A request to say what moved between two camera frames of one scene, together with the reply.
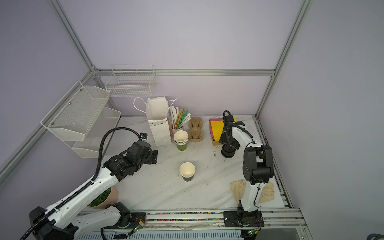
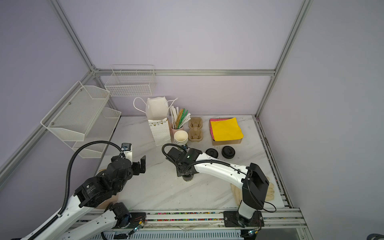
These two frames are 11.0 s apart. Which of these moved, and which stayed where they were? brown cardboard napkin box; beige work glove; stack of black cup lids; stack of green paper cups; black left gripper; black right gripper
Moved: black right gripper; black left gripper
Stayed: stack of black cup lids; stack of green paper cups; beige work glove; brown cardboard napkin box
